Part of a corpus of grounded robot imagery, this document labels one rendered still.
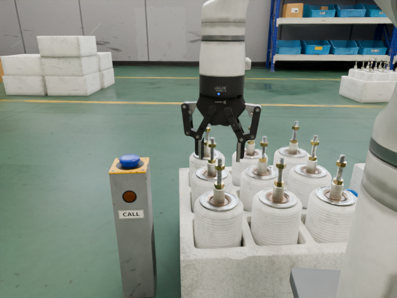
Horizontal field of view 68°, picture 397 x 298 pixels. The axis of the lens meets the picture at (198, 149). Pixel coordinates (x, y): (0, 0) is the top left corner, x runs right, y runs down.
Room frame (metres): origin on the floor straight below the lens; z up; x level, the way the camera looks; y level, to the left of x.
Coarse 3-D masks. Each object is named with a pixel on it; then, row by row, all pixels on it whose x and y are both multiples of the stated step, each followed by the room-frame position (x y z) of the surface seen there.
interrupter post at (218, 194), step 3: (213, 189) 0.50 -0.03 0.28; (216, 189) 0.49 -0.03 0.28; (219, 189) 0.49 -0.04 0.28; (222, 189) 0.49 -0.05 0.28; (213, 192) 0.50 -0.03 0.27; (216, 192) 0.49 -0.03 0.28; (219, 192) 0.49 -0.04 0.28; (222, 192) 0.49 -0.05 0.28; (213, 195) 0.50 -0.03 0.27; (216, 195) 0.49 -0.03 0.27; (219, 195) 0.49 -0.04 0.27; (222, 195) 0.49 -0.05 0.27; (213, 198) 0.50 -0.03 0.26; (216, 198) 0.49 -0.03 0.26; (219, 198) 0.49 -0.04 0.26; (222, 198) 0.49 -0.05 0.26; (213, 201) 0.50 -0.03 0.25; (216, 201) 0.49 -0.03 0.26; (219, 201) 0.49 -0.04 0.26; (222, 201) 0.49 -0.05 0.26
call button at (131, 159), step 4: (124, 156) 0.54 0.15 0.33; (128, 156) 0.54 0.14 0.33; (132, 156) 0.54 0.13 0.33; (136, 156) 0.54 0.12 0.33; (120, 160) 0.52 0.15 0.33; (124, 160) 0.52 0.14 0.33; (128, 160) 0.52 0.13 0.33; (132, 160) 0.52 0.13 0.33; (136, 160) 0.52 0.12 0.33; (124, 164) 0.52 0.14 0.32; (128, 164) 0.52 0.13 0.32; (132, 164) 0.52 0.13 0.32; (136, 164) 0.53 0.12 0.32
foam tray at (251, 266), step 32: (192, 224) 0.53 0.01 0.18; (192, 256) 0.43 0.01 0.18; (224, 256) 0.43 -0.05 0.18; (256, 256) 0.43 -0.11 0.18; (288, 256) 0.43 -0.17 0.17; (320, 256) 0.44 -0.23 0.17; (192, 288) 0.42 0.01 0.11; (224, 288) 0.43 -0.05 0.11; (256, 288) 0.43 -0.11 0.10; (288, 288) 0.44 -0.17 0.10
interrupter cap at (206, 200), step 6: (210, 192) 0.53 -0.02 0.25; (228, 192) 0.53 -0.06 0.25; (204, 198) 0.51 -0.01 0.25; (210, 198) 0.51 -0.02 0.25; (228, 198) 0.51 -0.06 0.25; (234, 198) 0.51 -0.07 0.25; (204, 204) 0.49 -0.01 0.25; (210, 204) 0.49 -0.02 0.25; (216, 204) 0.49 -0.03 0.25; (222, 204) 0.49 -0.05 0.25; (228, 204) 0.49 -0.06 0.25; (234, 204) 0.49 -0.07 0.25; (216, 210) 0.46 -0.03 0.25; (222, 210) 0.46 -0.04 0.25; (228, 210) 0.47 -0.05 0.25
